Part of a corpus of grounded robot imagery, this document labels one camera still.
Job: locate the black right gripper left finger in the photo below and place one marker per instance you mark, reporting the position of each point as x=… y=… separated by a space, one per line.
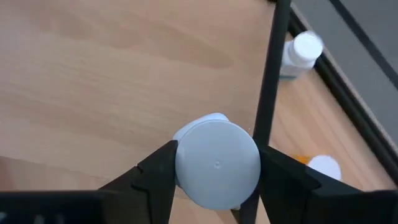
x=152 y=186

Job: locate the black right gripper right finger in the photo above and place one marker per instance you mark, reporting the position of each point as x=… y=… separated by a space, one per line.
x=289 y=193

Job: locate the orange medicine bottle white cap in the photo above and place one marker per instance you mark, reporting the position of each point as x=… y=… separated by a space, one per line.
x=325 y=166

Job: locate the wooden tray with black ends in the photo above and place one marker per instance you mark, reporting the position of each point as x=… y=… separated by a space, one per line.
x=93 y=77

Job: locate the black table frame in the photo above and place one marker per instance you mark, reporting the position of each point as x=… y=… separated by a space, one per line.
x=348 y=99

